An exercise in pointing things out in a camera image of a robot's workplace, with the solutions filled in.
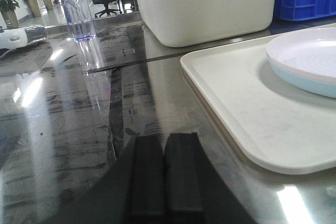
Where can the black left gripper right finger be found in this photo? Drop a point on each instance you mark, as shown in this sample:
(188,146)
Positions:
(195,191)

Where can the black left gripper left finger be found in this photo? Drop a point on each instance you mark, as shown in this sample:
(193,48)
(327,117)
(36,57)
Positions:
(132,191)

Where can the light blue plate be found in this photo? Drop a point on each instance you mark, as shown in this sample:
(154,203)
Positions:
(323,88)

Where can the pink white plate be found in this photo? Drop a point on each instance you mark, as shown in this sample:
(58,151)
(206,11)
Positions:
(309,53)

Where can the cream plastic tray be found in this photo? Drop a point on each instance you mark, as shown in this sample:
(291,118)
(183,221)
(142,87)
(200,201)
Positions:
(276,125)

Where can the cream plastic basket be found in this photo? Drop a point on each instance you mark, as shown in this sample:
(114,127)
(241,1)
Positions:
(180,23)

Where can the white grey remote controller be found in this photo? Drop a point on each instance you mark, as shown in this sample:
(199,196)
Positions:
(23,36)

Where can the clear water bottle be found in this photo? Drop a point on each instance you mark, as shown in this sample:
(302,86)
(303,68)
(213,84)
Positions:
(78,18)

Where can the potted plant in planter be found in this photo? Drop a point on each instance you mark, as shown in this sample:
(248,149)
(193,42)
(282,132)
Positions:
(8,12)

